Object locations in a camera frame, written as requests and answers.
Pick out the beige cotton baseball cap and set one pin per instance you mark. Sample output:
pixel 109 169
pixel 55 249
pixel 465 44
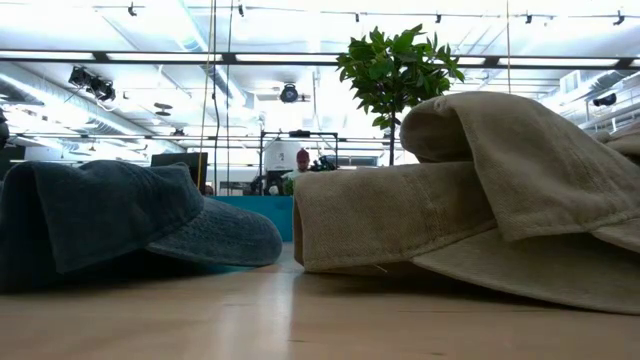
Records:
pixel 375 220
pixel 540 165
pixel 622 142

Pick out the blue denim baseball cap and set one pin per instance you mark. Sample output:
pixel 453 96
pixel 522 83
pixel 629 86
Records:
pixel 100 215

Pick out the person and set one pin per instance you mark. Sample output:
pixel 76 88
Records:
pixel 302 159

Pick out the round black hanging lamp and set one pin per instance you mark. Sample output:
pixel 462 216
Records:
pixel 289 93

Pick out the green leafy potted tree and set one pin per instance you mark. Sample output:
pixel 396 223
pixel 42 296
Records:
pixel 395 70

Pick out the small black computer monitor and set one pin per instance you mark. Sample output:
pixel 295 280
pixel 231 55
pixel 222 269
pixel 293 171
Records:
pixel 177 167

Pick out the long linear ceiling light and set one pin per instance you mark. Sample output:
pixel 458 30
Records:
pixel 165 56

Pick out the black ceiling spotlight cluster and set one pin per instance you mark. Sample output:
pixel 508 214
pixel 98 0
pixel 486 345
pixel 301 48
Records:
pixel 100 89

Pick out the distant black rig frame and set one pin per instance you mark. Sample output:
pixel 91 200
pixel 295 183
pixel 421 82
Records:
pixel 300 133

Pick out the black wall speaker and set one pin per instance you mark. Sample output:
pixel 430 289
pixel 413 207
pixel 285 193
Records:
pixel 605 100

